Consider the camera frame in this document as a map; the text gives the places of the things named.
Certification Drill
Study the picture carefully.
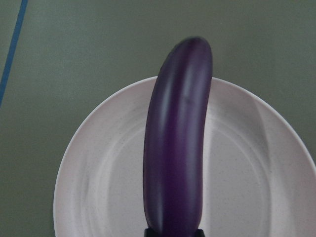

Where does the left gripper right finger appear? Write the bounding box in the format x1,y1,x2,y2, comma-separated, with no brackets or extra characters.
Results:
194,229,205,237

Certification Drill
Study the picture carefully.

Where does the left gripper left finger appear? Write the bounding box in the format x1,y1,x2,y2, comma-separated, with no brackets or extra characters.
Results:
144,228,160,237

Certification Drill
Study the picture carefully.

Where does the purple eggplant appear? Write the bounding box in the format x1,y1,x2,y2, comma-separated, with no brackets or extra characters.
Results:
143,37,212,237

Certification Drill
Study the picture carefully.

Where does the pink plate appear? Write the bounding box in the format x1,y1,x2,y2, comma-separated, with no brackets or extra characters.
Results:
53,78,316,237

